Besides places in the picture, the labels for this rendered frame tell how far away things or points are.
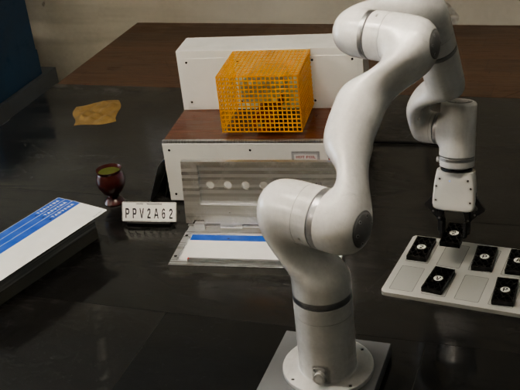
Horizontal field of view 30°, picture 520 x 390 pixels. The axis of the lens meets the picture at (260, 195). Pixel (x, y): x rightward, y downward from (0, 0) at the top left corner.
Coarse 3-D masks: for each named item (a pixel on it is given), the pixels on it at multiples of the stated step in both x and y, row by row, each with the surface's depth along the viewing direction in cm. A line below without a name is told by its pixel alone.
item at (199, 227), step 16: (192, 224) 262; (208, 224) 261; (256, 224) 258; (176, 256) 250; (192, 272) 247; (208, 272) 246; (224, 272) 245; (240, 272) 244; (256, 272) 243; (272, 272) 242
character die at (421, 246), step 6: (420, 240) 246; (426, 240) 245; (432, 240) 245; (414, 246) 243; (420, 246) 243; (426, 246) 243; (432, 246) 242; (408, 252) 241; (414, 252) 241; (420, 252) 241; (426, 252) 240; (408, 258) 240; (414, 258) 239; (420, 258) 238; (426, 258) 239
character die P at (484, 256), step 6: (480, 246) 240; (486, 246) 240; (480, 252) 238; (486, 252) 238; (492, 252) 237; (474, 258) 235; (480, 258) 235; (486, 258) 235; (492, 258) 234; (474, 264) 234; (480, 264) 233; (486, 264) 233; (492, 264) 232; (474, 270) 233; (480, 270) 232; (486, 270) 232
